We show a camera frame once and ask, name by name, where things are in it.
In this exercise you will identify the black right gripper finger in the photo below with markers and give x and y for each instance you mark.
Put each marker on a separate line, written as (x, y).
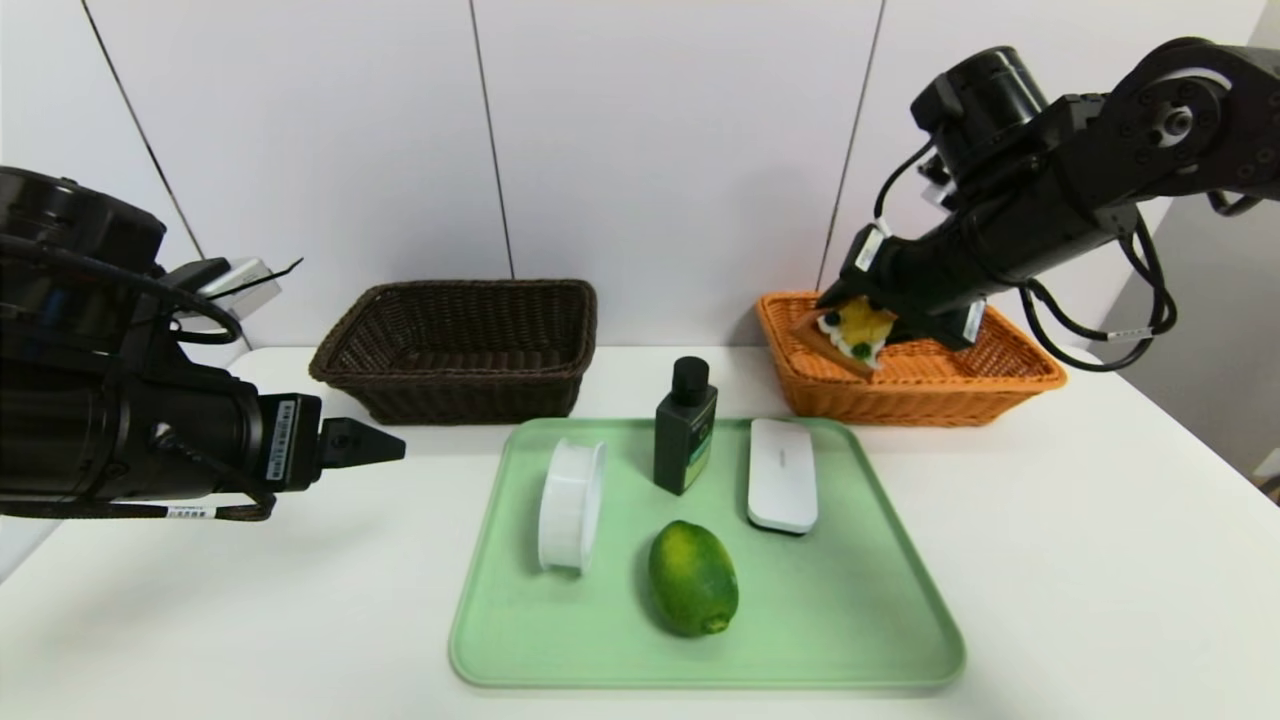
(918, 335)
(850, 293)

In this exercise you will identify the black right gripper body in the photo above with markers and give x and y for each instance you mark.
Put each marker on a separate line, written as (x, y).
(862, 262)

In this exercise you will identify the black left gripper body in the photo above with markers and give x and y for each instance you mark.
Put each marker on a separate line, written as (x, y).
(291, 441)

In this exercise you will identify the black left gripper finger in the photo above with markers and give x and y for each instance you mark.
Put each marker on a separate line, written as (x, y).
(360, 445)

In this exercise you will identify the white rectangular case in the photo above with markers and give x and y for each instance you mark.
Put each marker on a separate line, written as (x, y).
(782, 475)

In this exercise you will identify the white round plastic container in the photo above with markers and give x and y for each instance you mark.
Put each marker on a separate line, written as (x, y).
(570, 500)

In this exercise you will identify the dark green pump bottle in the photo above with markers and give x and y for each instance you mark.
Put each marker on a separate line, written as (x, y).
(682, 440)

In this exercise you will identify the green lime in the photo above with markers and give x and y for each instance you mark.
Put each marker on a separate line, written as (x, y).
(690, 580)

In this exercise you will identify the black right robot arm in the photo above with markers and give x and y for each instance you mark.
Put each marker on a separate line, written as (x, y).
(1050, 200)

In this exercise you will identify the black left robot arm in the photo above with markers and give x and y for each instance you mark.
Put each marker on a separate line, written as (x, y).
(80, 420)

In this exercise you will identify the orange wicker basket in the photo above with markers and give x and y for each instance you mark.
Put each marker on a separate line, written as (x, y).
(1000, 390)

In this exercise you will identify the dark brown wicker basket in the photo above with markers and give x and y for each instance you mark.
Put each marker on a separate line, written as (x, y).
(450, 390)

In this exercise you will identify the light green plastic tray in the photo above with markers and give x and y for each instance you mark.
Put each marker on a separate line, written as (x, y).
(600, 620)

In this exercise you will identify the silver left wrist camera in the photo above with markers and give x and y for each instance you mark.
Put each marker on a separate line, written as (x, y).
(235, 280)

